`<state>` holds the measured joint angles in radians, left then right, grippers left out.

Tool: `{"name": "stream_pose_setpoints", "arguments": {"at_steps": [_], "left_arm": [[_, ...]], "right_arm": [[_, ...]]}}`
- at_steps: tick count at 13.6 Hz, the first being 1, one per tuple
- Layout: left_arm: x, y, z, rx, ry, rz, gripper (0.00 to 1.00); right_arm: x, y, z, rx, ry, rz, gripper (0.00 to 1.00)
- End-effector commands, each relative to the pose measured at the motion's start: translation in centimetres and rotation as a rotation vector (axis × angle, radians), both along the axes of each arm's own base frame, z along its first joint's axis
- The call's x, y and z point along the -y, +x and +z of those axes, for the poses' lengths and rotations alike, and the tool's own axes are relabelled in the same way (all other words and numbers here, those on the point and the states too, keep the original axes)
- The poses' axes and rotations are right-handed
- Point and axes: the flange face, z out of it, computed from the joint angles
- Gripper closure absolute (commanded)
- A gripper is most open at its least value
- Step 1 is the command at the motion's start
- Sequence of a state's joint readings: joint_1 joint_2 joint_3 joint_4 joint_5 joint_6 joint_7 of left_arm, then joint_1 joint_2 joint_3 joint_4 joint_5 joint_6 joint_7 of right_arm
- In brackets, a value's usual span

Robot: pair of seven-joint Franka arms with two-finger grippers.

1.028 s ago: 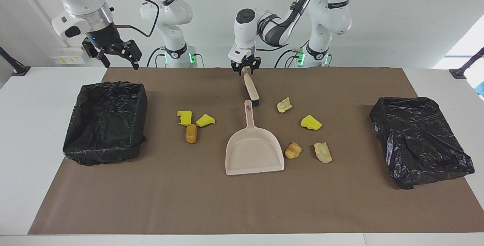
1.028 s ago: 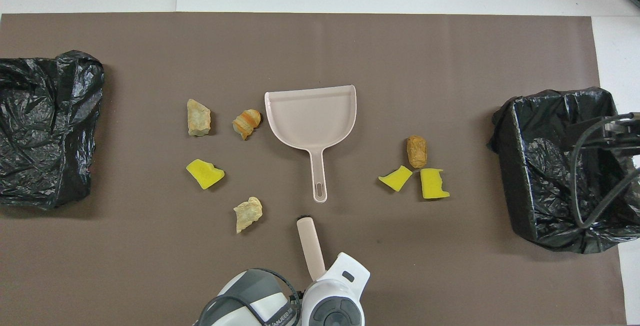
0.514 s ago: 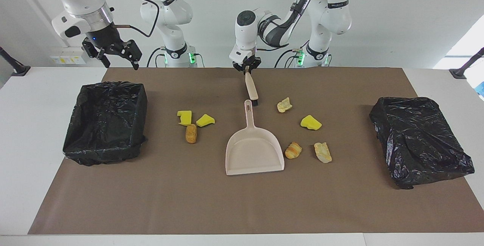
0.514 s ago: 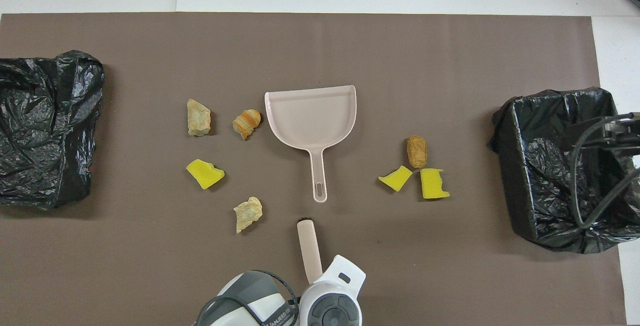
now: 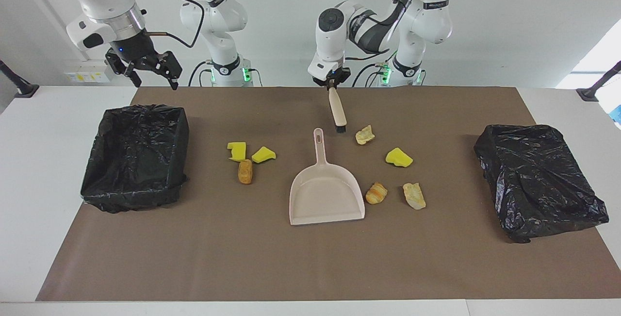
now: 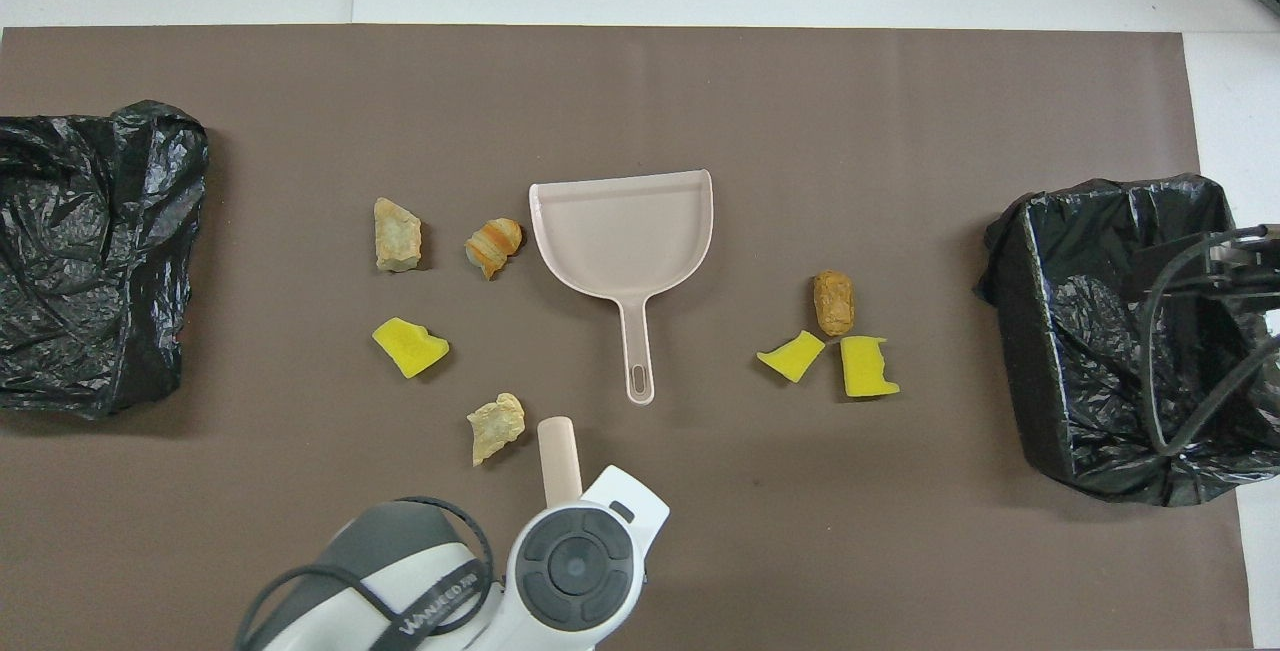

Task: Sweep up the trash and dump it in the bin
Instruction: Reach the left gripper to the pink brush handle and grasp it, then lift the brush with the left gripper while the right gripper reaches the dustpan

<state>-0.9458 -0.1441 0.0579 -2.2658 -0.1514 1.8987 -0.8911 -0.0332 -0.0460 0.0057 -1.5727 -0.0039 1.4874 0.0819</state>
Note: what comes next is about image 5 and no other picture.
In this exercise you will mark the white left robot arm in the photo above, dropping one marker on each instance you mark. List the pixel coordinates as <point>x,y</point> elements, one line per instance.
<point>335,29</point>

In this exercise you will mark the beige hand brush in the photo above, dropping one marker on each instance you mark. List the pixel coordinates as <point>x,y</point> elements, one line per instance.
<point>336,107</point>

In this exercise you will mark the yellow sponge chunk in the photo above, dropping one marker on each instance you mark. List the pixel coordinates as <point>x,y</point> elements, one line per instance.
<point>399,158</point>

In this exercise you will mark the orange striped foam chunk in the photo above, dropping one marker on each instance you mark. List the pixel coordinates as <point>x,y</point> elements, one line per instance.
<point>376,193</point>

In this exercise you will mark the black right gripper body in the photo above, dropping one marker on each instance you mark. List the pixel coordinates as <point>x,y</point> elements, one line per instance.
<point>132,49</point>

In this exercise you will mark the brown table mat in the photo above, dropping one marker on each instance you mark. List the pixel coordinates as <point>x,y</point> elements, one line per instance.
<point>310,257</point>

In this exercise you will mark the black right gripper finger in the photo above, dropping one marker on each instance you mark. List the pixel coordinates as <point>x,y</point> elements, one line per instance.
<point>131,71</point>
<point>172,66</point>

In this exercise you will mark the yellow wedge sponge piece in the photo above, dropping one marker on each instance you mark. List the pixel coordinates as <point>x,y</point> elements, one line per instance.
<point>263,155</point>

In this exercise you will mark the pale greenish foam chunk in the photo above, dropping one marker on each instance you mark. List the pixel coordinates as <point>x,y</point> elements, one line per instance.
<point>414,195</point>
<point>365,135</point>

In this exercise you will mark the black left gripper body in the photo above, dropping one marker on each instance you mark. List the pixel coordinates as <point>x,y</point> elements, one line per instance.
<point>335,77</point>

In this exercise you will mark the black bag covered bin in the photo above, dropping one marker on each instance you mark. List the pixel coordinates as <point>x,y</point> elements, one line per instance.
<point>533,180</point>

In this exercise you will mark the beige plastic dustpan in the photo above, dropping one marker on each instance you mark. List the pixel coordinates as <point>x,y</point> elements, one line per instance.
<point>325,194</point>

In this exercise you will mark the blue white package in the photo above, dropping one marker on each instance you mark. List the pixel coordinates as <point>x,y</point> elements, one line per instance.
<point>617,114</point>

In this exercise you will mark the yellow notched sponge piece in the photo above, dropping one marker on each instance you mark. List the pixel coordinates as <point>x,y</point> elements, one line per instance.
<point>237,152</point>

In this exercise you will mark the black clamp stand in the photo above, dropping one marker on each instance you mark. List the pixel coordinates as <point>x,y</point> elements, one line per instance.
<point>26,90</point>
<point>589,93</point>

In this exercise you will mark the black bag lined open bin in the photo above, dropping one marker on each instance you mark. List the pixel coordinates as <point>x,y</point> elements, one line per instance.
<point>136,160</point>

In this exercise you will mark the brown cork chunk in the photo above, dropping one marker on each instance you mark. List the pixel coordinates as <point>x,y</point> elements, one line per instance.
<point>245,171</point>

